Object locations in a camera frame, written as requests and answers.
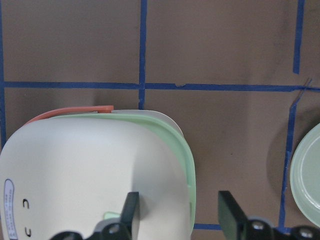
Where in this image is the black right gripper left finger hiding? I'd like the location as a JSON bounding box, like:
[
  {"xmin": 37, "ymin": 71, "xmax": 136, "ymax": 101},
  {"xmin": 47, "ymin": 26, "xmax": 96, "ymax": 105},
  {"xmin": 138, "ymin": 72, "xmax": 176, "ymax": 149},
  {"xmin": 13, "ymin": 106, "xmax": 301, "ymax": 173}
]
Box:
[{"xmin": 120, "ymin": 191, "xmax": 140, "ymax": 240}]

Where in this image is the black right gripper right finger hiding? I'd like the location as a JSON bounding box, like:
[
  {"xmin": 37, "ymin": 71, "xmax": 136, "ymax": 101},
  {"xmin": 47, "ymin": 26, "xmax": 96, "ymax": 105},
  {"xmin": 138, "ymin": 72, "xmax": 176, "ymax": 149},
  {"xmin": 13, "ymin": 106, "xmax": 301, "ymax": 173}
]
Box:
[{"xmin": 218, "ymin": 190, "xmax": 248, "ymax": 240}]

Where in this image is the white rice cooker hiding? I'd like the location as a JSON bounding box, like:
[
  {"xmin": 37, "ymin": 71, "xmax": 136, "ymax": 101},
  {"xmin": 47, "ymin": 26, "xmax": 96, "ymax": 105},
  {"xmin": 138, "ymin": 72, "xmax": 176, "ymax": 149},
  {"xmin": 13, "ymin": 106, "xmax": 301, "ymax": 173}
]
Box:
[{"xmin": 0, "ymin": 107, "xmax": 196, "ymax": 240}]

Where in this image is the mint green plate left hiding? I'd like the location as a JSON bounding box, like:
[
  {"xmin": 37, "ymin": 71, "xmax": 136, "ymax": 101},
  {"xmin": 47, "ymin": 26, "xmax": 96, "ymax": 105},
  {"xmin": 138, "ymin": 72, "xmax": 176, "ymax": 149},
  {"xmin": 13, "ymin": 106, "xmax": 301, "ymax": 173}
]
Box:
[{"xmin": 290, "ymin": 125, "xmax": 320, "ymax": 227}]

